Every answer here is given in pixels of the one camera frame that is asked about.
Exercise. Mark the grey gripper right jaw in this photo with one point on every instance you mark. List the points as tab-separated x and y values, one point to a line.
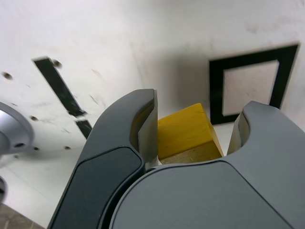
202	198

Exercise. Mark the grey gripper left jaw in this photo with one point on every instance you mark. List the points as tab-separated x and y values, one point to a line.
107	155

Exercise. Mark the yellow cube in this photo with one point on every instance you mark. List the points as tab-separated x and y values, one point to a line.
186	133

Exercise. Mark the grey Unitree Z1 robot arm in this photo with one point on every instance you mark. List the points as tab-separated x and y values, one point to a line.
12	128

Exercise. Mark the black tape square outline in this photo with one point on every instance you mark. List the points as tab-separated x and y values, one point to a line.
215	95

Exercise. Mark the black tape strip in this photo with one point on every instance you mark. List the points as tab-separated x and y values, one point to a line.
54	78

